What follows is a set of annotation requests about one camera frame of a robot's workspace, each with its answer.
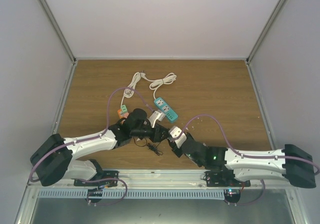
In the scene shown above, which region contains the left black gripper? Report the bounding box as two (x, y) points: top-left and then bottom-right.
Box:
(131, 123), (169, 143)

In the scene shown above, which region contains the teal power strip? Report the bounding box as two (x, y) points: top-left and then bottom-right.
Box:
(154, 97), (178, 123)

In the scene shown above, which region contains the green charger plug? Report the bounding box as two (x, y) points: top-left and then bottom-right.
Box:
(120, 105), (128, 112)

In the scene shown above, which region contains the orange power strip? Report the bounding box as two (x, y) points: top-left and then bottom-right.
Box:
(117, 109), (128, 119)

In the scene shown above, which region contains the white orange-strip cord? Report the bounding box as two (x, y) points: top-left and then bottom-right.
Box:
(120, 71), (147, 107)

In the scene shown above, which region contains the white teal-strip cord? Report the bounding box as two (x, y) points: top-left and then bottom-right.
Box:
(139, 70), (178, 99)

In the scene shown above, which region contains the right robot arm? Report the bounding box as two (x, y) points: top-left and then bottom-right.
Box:
(168, 127), (316, 189)

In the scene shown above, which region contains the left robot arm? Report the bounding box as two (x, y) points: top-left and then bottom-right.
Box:
(29, 108), (169, 186)

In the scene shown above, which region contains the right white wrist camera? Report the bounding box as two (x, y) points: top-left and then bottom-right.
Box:
(169, 126), (187, 148)

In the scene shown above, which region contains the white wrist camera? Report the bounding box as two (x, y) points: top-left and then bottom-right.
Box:
(169, 126), (187, 148)
(148, 110), (166, 128)

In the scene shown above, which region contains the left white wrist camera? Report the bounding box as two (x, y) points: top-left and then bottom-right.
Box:
(148, 110), (166, 128)

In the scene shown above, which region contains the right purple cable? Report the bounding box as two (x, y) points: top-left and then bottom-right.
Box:
(182, 114), (320, 177)

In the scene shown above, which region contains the purple cable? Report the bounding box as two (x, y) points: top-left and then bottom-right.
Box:
(29, 87), (157, 183)
(182, 114), (320, 177)

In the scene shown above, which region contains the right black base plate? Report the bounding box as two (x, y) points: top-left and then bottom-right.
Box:
(203, 170), (251, 204)

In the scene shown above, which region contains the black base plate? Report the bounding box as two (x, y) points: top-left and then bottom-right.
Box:
(73, 170), (119, 203)
(203, 170), (251, 204)

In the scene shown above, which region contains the aluminium front rail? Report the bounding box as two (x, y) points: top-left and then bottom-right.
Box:
(28, 169), (294, 189)

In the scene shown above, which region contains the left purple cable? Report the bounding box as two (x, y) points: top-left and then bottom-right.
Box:
(29, 87), (157, 183)

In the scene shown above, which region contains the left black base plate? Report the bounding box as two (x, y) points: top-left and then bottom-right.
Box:
(73, 170), (119, 203)

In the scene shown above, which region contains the grey slotted cable duct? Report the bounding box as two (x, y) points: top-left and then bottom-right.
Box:
(38, 188), (225, 200)

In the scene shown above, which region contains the left aluminium frame post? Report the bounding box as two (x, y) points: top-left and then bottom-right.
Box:
(29, 0), (77, 65)

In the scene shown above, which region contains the aluminium frame post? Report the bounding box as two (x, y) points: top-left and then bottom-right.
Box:
(245, 0), (298, 64)
(29, 0), (77, 65)

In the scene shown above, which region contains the right aluminium frame post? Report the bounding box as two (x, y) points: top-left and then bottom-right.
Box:
(245, 0), (298, 64)

